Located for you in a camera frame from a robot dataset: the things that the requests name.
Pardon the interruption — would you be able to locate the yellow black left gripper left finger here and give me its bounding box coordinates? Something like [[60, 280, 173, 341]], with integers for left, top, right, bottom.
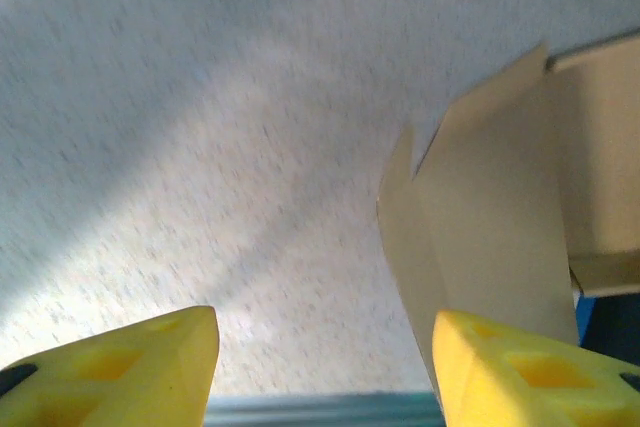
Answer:
[[0, 305, 221, 427]]

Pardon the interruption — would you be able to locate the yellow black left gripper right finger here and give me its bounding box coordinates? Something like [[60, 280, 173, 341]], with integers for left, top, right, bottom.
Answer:
[[431, 309, 640, 427]]

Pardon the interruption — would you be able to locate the brown cardboard box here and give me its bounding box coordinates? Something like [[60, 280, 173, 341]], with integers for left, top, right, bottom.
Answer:
[[375, 29, 640, 393]]

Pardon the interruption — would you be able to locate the blue table edge strip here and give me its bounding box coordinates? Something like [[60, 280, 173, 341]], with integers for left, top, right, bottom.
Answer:
[[573, 290, 596, 348]]

